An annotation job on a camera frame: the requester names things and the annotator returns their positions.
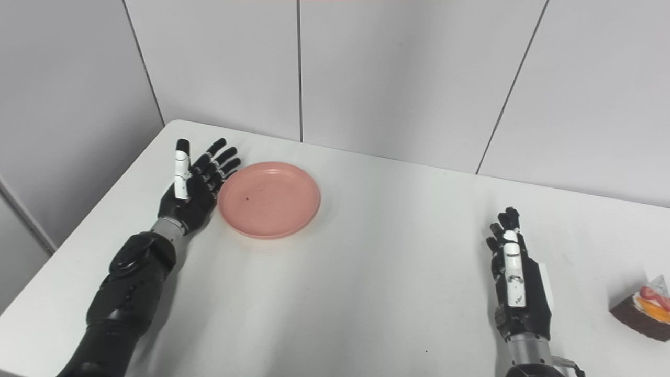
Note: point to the chocolate cake slice with fruit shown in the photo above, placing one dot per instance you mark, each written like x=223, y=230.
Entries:
x=643, y=311

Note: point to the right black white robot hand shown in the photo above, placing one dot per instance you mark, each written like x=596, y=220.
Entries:
x=518, y=298

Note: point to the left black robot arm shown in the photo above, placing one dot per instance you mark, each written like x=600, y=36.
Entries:
x=123, y=303

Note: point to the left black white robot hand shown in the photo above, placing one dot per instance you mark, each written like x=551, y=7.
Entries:
x=191, y=201

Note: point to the pink round plate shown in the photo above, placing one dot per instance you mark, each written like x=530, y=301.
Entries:
x=268, y=200

